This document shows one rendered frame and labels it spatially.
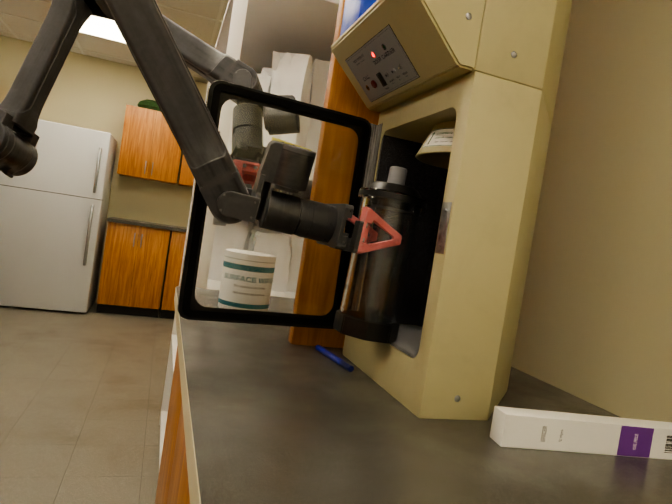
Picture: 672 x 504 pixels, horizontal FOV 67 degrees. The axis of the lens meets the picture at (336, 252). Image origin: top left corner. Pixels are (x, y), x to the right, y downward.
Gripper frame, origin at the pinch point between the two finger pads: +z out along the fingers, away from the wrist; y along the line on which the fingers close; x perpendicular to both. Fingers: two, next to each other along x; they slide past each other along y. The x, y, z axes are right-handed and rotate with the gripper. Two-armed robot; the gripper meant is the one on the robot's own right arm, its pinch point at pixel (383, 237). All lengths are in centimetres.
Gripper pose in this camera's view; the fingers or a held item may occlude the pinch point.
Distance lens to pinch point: 81.3
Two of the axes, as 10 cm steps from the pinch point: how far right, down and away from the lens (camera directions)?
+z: 9.2, 2.1, 3.4
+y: -3.2, -0.8, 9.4
